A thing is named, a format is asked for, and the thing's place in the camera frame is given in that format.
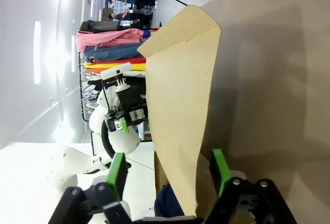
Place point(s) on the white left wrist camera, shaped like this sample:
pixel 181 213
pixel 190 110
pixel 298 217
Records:
pixel 116 71

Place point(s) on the blue denim garment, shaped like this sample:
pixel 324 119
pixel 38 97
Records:
pixel 111 52

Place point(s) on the yellow garment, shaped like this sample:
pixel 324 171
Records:
pixel 139 67

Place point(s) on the brown cardboard box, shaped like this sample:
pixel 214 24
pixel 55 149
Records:
pixel 180 92

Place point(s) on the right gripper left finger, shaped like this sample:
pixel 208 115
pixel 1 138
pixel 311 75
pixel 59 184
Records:
pixel 116 177

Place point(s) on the black clothes rack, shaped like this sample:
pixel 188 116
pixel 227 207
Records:
pixel 83 100

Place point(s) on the pink garment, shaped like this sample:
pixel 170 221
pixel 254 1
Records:
pixel 103 40

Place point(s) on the navy blue zipper pouch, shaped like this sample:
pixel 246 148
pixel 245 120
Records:
pixel 167 203

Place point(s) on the red garment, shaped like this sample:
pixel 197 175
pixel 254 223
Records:
pixel 116 61

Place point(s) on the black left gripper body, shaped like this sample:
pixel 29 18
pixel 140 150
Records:
pixel 130 97

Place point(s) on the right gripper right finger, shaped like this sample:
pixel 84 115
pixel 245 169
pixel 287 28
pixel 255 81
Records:
pixel 221 175

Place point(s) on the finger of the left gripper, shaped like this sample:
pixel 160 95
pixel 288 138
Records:
pixel 118 124
pixel 136 116

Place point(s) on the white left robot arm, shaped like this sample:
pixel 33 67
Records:
pixel 123 141

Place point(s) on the dark grey garment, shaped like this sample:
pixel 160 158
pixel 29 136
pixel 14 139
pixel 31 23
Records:
pixel 103 26

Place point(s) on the background person red top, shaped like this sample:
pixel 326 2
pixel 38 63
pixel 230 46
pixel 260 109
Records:
pixel 129 16

